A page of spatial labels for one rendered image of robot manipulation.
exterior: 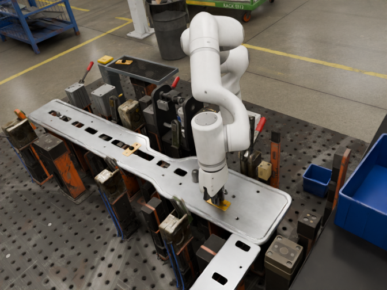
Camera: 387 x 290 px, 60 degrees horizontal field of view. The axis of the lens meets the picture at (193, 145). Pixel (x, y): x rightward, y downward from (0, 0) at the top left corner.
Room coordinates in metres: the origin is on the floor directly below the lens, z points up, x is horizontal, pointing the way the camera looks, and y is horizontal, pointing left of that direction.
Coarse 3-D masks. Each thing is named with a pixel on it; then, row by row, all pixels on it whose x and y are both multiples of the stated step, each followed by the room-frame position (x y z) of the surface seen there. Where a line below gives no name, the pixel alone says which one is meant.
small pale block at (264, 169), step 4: (260, 164) 0.81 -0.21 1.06; (264, 164) 0.81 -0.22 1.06; (268, 164) 0.80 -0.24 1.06; (260, 168) 0.79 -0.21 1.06; (264, 168) 0.79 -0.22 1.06; (268, 168) 0.79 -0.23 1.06; (260, 172) 0.79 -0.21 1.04; (264, 172) 0.78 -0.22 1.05; (268, 172) 0.79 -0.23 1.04; (260, 176) 0.79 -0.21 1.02; (264, 176) 0.78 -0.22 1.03; (268, 176) 0.79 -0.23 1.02; (260, 180) 0.80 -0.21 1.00; (264, 180) 0.78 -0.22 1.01; (268, 180) 0.79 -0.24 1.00; (268, 184) 0.79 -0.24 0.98
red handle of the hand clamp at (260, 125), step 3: (261, 117) 0.95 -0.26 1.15; (264, 117) 0.95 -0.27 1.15; (261, 120) 0.94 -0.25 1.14; (264, 120) 0.94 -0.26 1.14; (258, 123) 0.94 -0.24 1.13; (261, 123) 0.93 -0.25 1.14; (264, 123) 0.94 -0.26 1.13; (258, 126) 0.93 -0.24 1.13; (261, 126) 0.93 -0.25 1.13; (255, 129) 0.93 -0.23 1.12; (258, 129) 0.92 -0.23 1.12; (261, 129) 0.92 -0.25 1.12; (255, 132) 0.92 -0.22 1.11; (258, 132) 0.91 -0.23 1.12; (255, 135) 0.91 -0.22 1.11; (258, 135) 0.91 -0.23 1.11; (255, 138) 0.90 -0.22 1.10; (255, 141) 0.89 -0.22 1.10; (246, 150) 0.88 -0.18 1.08; (246, 153) 0.87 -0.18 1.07; (246, 156) 0.86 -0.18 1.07
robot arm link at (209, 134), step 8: (208, 112) 0.76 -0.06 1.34; (192, 120) 0.74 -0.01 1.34; (200, 120) 0.73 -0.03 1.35; (208, 120) 0.72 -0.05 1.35; (216, 120) 0.71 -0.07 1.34; (192, 128) 0.72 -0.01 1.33; (200, 128) 0.70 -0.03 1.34; (208, 128) 0.69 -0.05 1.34; (216, 128) 0.69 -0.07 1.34; (224, 128) 0.72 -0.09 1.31; (200, 136) 0.69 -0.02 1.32; (208, 136) 0.69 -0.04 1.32; (216, 136) 0.69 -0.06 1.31; (224, 136) 0.70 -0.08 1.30; (200, 144) 0.70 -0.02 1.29; (208, 144) 0.69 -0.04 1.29; (216, 144) 0.69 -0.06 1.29; (224, 144) 0.69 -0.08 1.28; (200, 152) 0.70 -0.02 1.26; (208, 152) 0.69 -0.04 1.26; (216, 152) 0.69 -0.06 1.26; (224, 152) 0.69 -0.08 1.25; (200, 160) 0.70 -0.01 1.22; (208, 160) 0.69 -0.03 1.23; (216, 160) 0.69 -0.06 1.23
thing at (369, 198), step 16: (384, 144) 0.74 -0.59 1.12; (368, 160) 0.68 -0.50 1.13; (384, 160) 0.73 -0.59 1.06; (352, 176) 0.61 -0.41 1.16; (368, 176) 0.70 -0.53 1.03; (384, 176) 0.69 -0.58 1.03; (352, 192) 0.63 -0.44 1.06; (368, 192) 0.64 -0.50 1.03; (384, 192) 0.63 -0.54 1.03; (352, 208) 0.53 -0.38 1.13; (368, 208) 0.50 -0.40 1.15; (384, 208) 0.57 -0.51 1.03; (336, 224) 0.55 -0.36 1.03; (352, 224) 0.52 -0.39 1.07; (368, 224) 0.49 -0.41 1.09; (384, 224) 0.47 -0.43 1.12; (368, 240) 0.48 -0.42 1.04; (384, 240) 0.46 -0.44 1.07
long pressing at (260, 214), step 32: (64, 128) 1.33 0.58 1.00; (96, 128) 1.29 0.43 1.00; (128, 160) 1.03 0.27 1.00; (160, 160) 0.99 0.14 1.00; (192, 160) 0.96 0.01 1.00; (160, 192) 0.82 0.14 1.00; (192, 192) 0.80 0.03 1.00; (224, 192) 0.77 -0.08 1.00; (256, 192) 0.75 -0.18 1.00; (224, 224) 0.64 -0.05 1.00; (256, 224) 0.62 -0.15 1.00
